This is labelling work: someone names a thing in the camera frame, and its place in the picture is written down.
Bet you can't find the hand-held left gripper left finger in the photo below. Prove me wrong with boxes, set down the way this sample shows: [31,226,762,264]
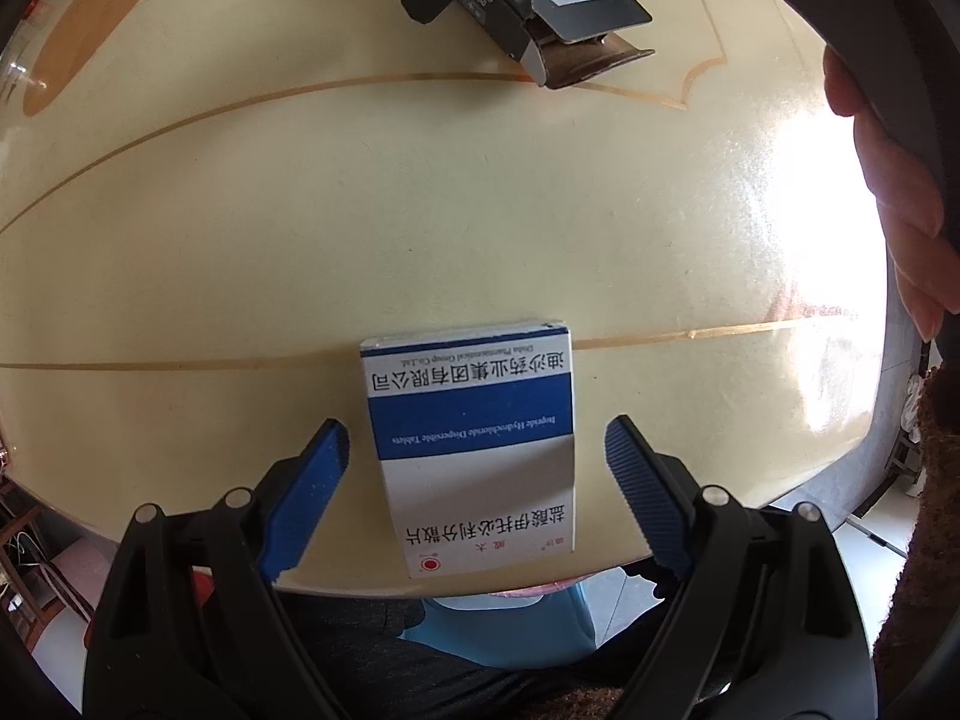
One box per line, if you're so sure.
[81,418,353,720]

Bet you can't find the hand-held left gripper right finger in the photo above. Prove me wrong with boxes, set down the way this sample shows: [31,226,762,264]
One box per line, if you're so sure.
[603,413,880,720]

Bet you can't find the white and blue medicine box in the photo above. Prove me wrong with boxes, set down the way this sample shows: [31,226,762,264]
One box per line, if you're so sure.
[358,319,579,581]

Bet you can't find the person's right hand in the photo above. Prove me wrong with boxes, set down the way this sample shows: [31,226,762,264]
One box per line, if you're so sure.
[823,47,951,342]

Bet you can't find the black trousers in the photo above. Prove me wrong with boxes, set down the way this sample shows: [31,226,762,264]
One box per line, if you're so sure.
[274,591,680,720]

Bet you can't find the blue plastic stool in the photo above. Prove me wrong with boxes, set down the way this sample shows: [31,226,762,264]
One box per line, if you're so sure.
[396,576,599,670]

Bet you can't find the beige coffee table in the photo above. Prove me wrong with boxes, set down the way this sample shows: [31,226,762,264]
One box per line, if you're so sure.
[0,0,935,602]

